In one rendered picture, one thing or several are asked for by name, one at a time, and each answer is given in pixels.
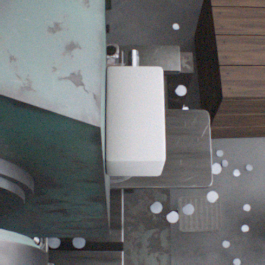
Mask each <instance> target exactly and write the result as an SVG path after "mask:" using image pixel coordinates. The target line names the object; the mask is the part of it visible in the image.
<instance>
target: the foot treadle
mask: <svg viewBox="0 0 265 265"><path fill-rule="evenodd" d="M220 201H221V200H220V198H218V199H217V200H216V201H215V202H209V201H208V199H207V196H198V197H180V198H179V199H178V210H170V212H173V211H174V212H176V213H177V214H178V216H179V219H178V221H179V230H180V231H181V232H199V231H219V230H220V229H221V208H220ZM188 204H191V205H192V206H193V207H194V212H193V214H191V215H186V214H184V212H183V207H185V206H186V205H188Z"/></svg>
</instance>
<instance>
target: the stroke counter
mask: <svg viewBox="0 0 265 265"><path fill-rule="evenodd" d="M165 159H166V146H165V124H164V82H163V69H162V68H161V67H139V51H137V50H130V51H129V52H128V66H110V67H107V69H106V96H105V168H106V174H107V175H108V176H160V175H161V172H162V170H163V166H164V162H165Z"/></svg>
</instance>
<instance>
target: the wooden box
mask: <svg viewBox="0 0 265 265"><path fill-rule="evenodd" d="M194 37H195V50H196V63H197V70H198V83H199V90H200V97H201V109H204V110H206V111H207V112H208V113H209V120H210V130H211V139H222V138H261V137H265V0H203V4H202V8H201V13H200V15H199V19H198V25H197V27H196V31H195V35H194Z"/></svg>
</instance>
